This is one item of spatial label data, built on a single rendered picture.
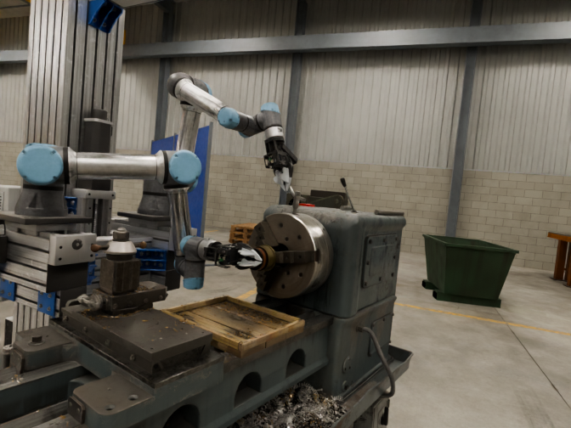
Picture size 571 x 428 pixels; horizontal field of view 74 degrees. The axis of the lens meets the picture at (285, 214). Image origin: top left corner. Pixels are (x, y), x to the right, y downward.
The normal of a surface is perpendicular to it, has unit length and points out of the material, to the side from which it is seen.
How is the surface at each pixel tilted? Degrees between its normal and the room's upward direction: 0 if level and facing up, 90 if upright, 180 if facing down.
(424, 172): 90
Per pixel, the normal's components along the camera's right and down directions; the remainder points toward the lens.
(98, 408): 0.09, -0.99
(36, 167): 0.36, 0.10
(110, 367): -0.58, -0.04
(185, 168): 0.59, 0.09
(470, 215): -0.33, 0.02
